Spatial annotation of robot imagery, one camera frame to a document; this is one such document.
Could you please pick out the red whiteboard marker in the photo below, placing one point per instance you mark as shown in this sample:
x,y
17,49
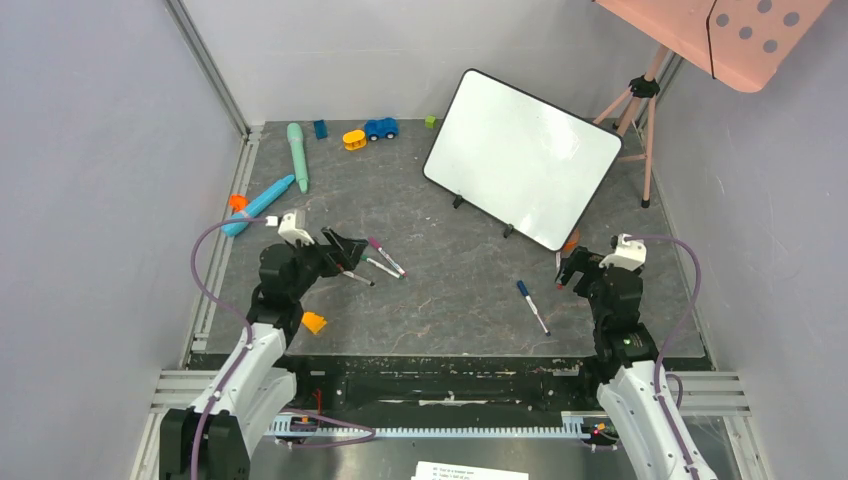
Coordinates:
x,y
559,263

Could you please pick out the yellow oval toy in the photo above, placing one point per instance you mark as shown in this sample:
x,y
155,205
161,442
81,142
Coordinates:
x,y
354,139

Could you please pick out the blue toy car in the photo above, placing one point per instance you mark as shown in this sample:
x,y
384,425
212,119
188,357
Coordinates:
x,y
385,128

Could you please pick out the white printed paper sheet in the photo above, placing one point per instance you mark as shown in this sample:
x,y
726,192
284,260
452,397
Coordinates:
x,y
442,471

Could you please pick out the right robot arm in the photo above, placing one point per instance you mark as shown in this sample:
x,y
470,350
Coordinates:
x,y
626,372

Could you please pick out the black whiteboard marker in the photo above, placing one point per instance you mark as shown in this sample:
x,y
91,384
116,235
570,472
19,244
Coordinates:
x,y
358,278

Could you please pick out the pink perforated board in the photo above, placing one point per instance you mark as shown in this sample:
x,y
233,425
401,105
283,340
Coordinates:
x,y
741,43

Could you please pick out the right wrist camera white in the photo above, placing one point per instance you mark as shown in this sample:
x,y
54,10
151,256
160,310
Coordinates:
x,y
627,254

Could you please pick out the orange semicircle brick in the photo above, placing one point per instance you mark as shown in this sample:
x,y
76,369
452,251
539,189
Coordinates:
x,y
572,242

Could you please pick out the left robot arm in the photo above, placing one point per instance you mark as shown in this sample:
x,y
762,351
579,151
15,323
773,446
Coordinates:
x,y
215,436

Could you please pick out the white whiteboard black frame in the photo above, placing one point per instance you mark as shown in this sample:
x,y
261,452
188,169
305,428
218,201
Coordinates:
x,y
529,164

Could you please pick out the blue toy crayon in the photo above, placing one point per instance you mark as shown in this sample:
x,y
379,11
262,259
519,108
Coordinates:
x,y
238,221

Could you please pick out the dark blue block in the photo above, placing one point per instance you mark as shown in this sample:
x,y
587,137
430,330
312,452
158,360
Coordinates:
x,y
320,129

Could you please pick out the orange small toy piece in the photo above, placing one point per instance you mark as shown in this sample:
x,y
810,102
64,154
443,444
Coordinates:
x,y
238,203

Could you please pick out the pink tripod stand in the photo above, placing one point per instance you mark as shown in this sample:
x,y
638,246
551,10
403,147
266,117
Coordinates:
x,y
641,96

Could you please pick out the blue whiteboard marker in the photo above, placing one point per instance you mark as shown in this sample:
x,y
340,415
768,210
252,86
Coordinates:
x,y
534,309

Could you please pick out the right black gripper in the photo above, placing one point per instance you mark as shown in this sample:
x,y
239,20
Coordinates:
x,y
582,266

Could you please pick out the mint toy crayon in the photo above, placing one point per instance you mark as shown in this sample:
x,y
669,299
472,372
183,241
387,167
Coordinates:
x,y
295,137

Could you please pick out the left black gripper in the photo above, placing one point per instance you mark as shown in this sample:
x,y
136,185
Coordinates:
x,y
344,252

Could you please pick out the white cable duct strip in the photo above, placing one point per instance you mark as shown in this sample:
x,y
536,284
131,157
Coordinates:
x,y
570,427

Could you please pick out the yellow stair block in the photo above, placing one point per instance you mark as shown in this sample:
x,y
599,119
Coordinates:
x,y
313,322

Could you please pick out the purple whiteboard marker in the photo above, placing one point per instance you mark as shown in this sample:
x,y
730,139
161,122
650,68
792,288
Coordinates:
x,y
396,266

